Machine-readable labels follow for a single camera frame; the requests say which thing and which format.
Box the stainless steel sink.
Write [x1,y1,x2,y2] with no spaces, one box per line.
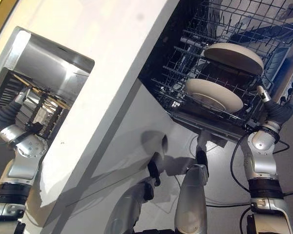
[0,26,95,139]

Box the black dish rack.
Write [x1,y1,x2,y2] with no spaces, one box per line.
[0,67,73,139]

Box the dark wire dishwasher rack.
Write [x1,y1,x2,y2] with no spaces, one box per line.
[150,0,293,127]

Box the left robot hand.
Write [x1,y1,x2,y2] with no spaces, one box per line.
[0,88,30,143]

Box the beige round plate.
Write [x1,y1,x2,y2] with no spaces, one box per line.
[185,78,244,114]
[204,43,265,77]

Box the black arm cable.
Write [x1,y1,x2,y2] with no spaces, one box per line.
[230,133,291,193]

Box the white floor cable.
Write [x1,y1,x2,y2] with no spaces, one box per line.
[189,134,219,158]

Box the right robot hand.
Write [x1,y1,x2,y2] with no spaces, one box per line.
[256,80,293,130]

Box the dishwasher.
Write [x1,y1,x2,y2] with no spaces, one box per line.
[138,0,293,148]

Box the right silver robot leg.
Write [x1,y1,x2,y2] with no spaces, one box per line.
[174,130,210,234]

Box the white kitchen cabinet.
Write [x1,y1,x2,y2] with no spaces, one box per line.
[40,80,201,234]

